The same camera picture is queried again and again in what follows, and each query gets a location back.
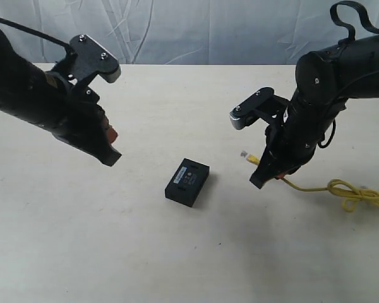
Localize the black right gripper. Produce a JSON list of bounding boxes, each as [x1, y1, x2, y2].
[[249, 104, 319, 189]]

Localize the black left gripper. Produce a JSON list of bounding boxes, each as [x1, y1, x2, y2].
[[44, 71, 122, 166]]

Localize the yellow ethernet cable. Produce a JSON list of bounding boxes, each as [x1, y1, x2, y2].
[[239, 150, 379, 213]]

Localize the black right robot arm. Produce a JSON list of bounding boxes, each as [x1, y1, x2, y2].
[[250, 35, 379, 188]]

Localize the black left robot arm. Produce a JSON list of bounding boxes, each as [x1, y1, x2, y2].
[[0, 29, 121, 167]]

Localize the small black electronic box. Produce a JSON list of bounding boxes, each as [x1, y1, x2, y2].
[[164, 158, 210, 208]]

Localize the white wrinkled backdrop curtain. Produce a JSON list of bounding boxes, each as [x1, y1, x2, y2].
[[0, 0, 379, 66]]

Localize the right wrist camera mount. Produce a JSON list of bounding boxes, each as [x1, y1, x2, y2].
[[229, 87, 289, 130]]

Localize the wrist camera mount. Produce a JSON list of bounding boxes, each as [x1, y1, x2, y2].
[[68, 34, 121, 90], [229, 87, 289, 130]]

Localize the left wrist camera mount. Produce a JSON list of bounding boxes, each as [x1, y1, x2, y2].
[[68, 34, 121, 90]]

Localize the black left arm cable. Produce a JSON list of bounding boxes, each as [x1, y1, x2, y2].
[[0, 15, 75, 53]]

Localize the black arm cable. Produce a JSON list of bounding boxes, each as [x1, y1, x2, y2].
[[0, 15, 75, 53], [315, 1, 379, 149]]

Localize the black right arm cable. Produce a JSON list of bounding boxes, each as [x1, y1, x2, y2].
[[315, 1, 379, 149]]

